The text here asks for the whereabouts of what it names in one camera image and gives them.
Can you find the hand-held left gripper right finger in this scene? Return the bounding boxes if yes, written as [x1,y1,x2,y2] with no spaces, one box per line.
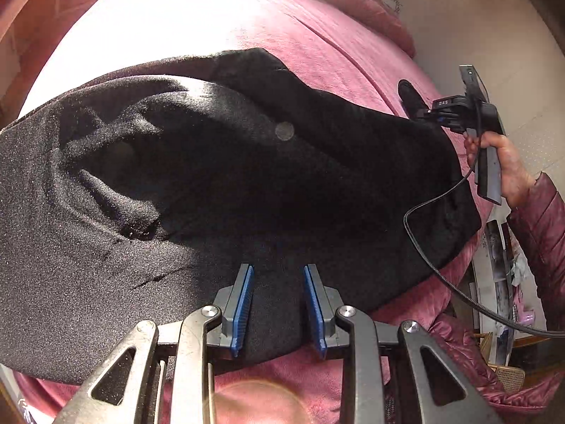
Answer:
[302,264,506,424]

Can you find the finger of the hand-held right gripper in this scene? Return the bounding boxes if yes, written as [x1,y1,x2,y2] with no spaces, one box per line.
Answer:
[397,78,429,118]

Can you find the glossy leaning panel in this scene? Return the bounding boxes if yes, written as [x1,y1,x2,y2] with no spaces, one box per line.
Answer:
[470,218,530,363]

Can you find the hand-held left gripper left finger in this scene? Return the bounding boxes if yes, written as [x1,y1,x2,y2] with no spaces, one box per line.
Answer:
[53,263,256,424]

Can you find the person's right hand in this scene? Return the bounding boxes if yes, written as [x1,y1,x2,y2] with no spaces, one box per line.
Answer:
[463,132,537,210]

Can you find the pink pillow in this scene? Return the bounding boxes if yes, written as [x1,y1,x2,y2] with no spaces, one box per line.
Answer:
[304,0,416,58]

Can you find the pink fleece blanket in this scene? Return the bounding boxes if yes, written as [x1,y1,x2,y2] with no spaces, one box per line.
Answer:
[13,0,486,424]

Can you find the black pants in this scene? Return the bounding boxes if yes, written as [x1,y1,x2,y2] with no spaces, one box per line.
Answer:
[0,48,483,385]

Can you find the maroon puffer jacket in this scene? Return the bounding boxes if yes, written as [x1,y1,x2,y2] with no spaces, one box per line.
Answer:
[426,311,565,424]

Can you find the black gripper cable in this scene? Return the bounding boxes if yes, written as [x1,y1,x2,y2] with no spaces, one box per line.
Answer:
[404,97,565,336]

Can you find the wooden headboard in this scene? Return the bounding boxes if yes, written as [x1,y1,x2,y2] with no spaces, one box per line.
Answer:
[0,0,146,113]

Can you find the person's right forearm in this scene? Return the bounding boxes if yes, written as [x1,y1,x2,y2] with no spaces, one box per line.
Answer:
[505,172,565,332]

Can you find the wooden cane chair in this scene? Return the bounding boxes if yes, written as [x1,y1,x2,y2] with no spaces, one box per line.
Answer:
[479,331,527,393]

